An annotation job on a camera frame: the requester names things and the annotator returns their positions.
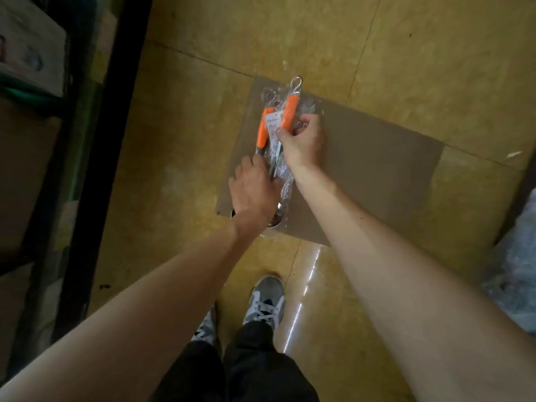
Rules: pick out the brown cardboard sheet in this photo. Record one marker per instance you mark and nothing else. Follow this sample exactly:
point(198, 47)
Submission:
point(377, 180)

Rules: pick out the white printed carton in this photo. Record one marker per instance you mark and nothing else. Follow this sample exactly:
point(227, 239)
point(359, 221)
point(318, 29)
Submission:
point(29, 46)

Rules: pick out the person's right hand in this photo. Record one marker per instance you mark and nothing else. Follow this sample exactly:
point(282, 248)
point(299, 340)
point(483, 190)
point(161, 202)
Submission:
point(303, 144)

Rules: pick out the pile of plastic wrapped utensils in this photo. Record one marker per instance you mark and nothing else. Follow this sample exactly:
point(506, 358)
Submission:
point(515, 272)

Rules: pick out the person's right forearm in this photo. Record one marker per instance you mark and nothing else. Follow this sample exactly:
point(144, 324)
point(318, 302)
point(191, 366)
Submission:
point(419, 289)

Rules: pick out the pink green broom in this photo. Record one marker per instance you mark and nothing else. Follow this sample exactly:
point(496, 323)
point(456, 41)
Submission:
point(523, 176)

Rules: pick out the person's left forearm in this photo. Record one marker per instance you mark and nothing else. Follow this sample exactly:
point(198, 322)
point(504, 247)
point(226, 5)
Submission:
point(126, 322)

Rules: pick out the black trousers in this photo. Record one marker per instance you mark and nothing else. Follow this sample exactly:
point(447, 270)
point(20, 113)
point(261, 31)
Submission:
point(260, 368)

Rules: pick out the person's left hand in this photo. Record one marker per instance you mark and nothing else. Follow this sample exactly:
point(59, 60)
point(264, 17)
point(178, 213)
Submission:
point(255, 192)

